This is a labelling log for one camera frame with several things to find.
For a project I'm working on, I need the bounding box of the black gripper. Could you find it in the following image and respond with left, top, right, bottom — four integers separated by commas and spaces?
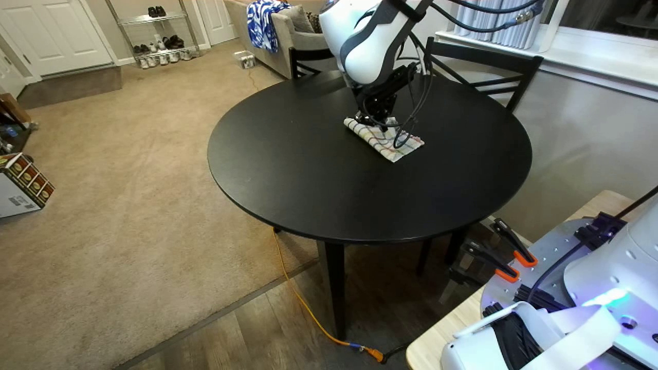
353, 63, 418, 134

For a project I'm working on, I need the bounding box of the white plaid dish cloth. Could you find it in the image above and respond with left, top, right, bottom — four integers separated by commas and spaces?
341, 112, 427, 164

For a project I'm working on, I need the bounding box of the black cross-back chair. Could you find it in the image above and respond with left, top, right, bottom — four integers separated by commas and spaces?
287, 40, 341, 81
418, 34, 545, 115

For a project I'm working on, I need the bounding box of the grey couch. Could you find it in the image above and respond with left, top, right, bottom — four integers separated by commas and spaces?
225, 0, 346, 80

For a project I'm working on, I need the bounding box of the round black table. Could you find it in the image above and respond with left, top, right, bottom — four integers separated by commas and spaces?
206, 67, 534, 340

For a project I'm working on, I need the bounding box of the grey cushion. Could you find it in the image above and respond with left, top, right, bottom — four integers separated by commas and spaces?
285, 3, 318, 34

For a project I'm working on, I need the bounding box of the white window curtain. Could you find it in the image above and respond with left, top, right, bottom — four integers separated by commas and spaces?
449, 0, 572, 54

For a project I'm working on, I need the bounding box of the blue white patterned blanket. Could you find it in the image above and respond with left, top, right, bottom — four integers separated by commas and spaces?
245, 0, 290, 56

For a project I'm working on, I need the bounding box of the black orange bar clamp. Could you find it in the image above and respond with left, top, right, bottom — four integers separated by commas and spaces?
489, 216, 542, 269
465, 242, 523, 286

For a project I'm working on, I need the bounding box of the white interior door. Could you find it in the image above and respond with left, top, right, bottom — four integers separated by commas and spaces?
193, 0, 238, 48

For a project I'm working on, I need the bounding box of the round grey mounting plate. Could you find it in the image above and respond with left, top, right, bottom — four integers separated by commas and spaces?
479, 216, 658, 370

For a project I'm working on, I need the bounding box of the white equipment lower right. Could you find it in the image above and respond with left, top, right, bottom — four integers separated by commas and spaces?
405, 189, 645, 370

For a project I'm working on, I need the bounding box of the white window sill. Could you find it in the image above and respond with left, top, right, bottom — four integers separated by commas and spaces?
434, 27, 658, 89

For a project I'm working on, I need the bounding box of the white VR headset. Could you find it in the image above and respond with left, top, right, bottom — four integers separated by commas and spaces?
439, 286, 658, 370

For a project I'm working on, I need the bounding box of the brown door mat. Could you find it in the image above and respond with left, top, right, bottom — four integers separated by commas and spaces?
17, 62, 125, 110

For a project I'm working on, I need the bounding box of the white panel entry door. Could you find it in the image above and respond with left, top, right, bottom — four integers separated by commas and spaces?
0, 0, 116, 77

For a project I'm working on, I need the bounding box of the box of colourful packets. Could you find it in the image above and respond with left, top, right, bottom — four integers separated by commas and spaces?
0, 150, 58, 222

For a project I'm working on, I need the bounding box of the dark open storage box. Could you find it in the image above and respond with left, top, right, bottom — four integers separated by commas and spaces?
0, 90, 38, 154

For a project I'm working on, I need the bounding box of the orange extension cord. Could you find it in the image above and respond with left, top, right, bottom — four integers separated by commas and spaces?
274, 227, 386, 364

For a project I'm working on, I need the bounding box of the black base cable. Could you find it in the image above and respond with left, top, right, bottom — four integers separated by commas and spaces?
533, 187, 658, 306

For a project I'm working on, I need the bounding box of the dark purple cable bracket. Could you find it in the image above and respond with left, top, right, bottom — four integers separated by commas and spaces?
574, 211, 627, 253

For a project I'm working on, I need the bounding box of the wire shoe rack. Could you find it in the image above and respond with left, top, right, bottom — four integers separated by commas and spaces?
106, 0, 201, 69

